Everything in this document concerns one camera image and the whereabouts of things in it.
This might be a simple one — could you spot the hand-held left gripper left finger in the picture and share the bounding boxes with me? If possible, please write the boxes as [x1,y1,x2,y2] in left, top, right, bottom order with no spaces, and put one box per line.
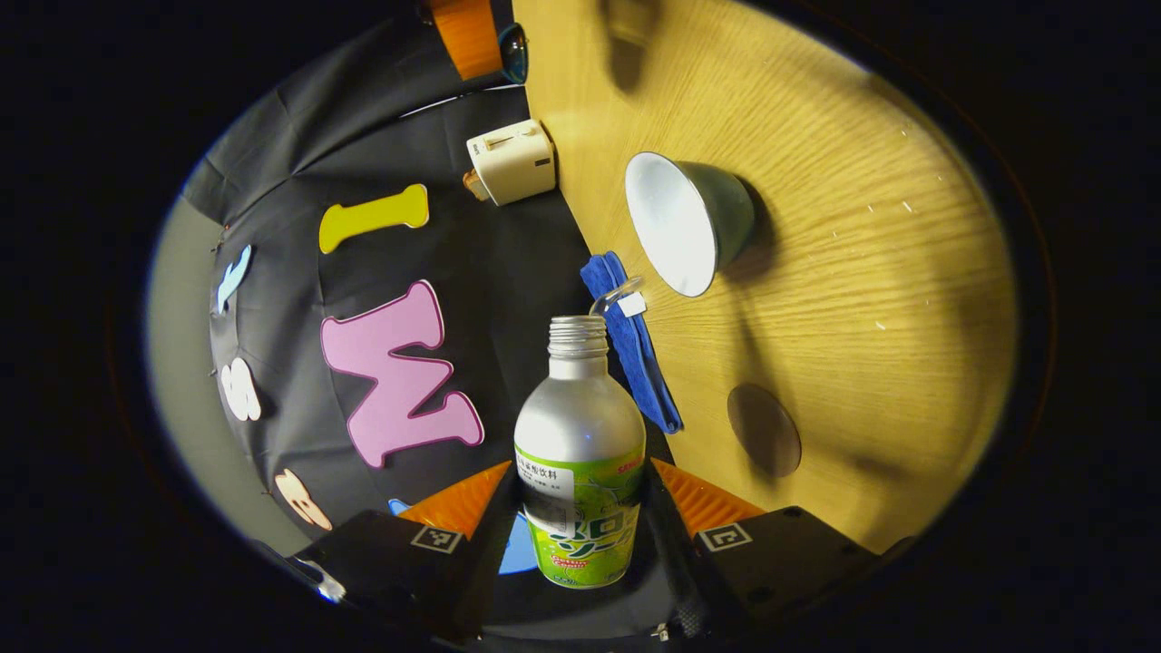
[288,460,524,642]

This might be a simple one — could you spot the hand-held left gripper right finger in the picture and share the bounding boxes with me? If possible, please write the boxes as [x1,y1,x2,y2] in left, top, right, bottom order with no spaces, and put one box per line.
[643,457,896,642]

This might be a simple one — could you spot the teal teacup lid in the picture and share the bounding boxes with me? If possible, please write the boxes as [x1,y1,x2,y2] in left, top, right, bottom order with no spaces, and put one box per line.
[496,22,530,86]

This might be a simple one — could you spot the round brown coaster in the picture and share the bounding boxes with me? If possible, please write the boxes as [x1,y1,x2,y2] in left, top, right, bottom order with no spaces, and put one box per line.
[726,382,804,480]

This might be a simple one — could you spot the silver green label water bottle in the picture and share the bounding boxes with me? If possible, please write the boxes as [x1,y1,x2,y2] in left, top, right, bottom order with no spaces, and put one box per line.
[513,314,648,590]

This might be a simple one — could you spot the teal ceramic teacup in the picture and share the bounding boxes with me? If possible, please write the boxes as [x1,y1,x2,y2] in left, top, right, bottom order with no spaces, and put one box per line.
[623,151,757,299]

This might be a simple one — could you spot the white toaster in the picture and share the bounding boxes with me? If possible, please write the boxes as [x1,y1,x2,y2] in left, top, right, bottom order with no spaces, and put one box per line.
[465,118,558,208]

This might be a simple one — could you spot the blue folded towel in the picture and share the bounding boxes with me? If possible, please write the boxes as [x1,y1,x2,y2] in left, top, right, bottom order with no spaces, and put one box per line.
[580,250,685,435]

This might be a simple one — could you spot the black backdrop cloth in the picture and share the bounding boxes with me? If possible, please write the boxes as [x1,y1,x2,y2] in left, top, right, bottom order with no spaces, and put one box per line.
[181,0,677,636]

